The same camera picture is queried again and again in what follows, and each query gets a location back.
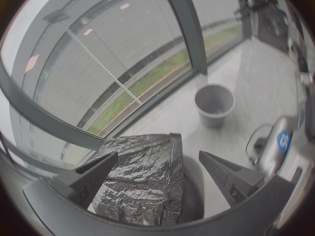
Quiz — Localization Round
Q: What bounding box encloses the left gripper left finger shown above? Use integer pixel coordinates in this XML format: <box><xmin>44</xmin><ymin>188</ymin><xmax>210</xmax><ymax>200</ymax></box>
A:
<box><xmin>51</xmin><ymin>151</ymin><xmax>119</xmax><ymax>209</ymax></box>

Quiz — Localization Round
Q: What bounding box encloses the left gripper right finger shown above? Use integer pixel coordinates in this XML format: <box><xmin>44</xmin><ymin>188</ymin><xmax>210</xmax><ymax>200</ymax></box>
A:
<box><xmin>198</xmin><ymin>150</ymin><xmax>266</xmax><ymax>209</ymax></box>

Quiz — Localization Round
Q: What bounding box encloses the black plastic bag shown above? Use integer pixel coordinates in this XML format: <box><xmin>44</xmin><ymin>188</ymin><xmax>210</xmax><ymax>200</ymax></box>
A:
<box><xmin>87</xmin><ymin>132</ymin><xmax>184</xmax><ymax>226</ymax></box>

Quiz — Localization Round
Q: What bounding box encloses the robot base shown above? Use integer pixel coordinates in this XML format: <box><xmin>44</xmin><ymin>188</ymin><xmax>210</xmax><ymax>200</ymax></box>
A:
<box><xmin>256</xmin><ymin>116</ymin><xmax>313</xmax><ymax>181</ymax></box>

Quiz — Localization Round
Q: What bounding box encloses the white trash bin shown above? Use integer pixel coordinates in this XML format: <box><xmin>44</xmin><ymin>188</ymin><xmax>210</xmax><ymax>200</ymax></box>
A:
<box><xmin>194</xmin><ymin>84</ymin><xmax>235</xmax><ymax>128</ymax></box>

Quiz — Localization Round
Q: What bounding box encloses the window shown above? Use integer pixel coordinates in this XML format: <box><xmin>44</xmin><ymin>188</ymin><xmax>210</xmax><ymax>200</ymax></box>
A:
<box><xmin>0</xmin><ymin>0</ymin><xmax>254</xmax><ymax>171</ymax></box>

